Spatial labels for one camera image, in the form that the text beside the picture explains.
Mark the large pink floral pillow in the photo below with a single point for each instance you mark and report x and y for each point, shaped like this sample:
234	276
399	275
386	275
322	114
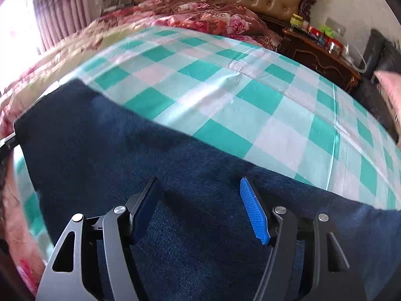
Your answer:
390	91

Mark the green white checked tablecloth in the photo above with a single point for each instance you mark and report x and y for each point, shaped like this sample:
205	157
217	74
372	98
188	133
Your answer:
219	84

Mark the yellow lid jar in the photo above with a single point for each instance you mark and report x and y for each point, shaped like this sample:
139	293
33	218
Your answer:
296	22

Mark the dark wooden nightstand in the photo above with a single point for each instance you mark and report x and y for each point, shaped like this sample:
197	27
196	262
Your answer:
319	59

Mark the blue denim pants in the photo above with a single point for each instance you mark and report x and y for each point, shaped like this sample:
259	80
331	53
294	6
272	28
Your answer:
188	163

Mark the black leather armchair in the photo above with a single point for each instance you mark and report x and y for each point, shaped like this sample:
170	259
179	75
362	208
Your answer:
376	50

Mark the pink curtain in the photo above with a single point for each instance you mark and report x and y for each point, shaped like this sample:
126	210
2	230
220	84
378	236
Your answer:
65	9

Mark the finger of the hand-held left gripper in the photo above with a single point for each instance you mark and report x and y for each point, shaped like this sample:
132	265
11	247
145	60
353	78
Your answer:
7	142

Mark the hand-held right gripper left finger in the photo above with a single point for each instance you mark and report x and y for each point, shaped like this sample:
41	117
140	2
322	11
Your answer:
142	213

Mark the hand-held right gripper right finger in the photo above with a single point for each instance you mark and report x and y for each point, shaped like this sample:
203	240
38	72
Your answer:
255	213

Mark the green plastic bag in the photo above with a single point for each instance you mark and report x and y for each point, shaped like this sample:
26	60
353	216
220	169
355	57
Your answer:
327	30

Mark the grey wall socket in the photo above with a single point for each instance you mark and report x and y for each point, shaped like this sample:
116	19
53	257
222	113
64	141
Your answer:
335	25

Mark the round metal tin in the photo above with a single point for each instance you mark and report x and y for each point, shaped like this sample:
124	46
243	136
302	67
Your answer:
335	47

